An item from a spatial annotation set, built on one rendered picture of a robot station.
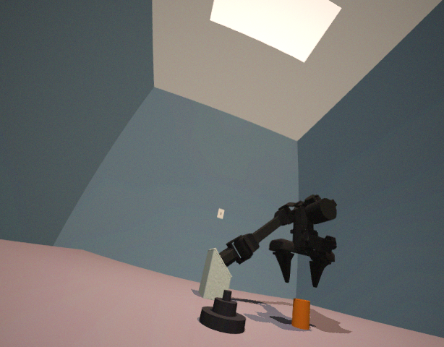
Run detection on orange knob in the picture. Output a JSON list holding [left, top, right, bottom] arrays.
[[291, 298, 310, 330]]

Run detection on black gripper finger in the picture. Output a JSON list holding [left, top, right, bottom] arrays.
[[273, 252, 294, 283], [309, 261, 332, 288]]

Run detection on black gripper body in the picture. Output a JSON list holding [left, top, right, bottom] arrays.
[[268, 224, 335, 262]]

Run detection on black stepped round pedestal with shaft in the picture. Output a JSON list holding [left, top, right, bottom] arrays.
[[199, 290, 246, 334]]

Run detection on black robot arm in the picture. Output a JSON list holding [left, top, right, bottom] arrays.
[[219, 195, 337, 267]]

